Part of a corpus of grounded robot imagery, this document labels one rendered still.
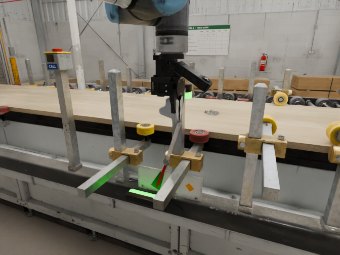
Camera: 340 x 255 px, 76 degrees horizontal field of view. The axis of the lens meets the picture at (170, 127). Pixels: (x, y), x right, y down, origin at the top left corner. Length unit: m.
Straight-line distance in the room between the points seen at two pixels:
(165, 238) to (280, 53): 7.10
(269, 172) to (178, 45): 0.38
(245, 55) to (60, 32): 7.07
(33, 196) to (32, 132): 0.58
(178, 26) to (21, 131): 1.34
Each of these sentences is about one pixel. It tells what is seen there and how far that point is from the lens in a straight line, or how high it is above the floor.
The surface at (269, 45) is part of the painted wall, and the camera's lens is 7.85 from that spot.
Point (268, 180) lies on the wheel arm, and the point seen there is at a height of 0.96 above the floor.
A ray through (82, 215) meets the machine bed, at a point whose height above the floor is 0.17.
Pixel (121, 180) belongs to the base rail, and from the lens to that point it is 0.96.
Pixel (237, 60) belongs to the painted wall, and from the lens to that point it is 7.79.
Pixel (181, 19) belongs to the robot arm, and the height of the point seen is 1.29.
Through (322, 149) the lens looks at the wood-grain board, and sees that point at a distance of 0.96.
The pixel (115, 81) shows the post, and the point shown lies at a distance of 0.83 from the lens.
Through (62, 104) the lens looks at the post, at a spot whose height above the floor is 1.01.
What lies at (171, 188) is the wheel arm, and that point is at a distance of 0.62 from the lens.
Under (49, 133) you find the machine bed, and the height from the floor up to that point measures 0.76.
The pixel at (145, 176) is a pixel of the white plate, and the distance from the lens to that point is 0.88.
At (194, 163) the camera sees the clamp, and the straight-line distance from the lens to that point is 0.77.
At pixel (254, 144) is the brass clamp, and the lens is 0.71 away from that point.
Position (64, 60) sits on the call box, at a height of 1.19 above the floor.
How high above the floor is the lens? 1.21
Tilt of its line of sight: 18 degrees down
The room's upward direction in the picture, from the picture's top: straight up
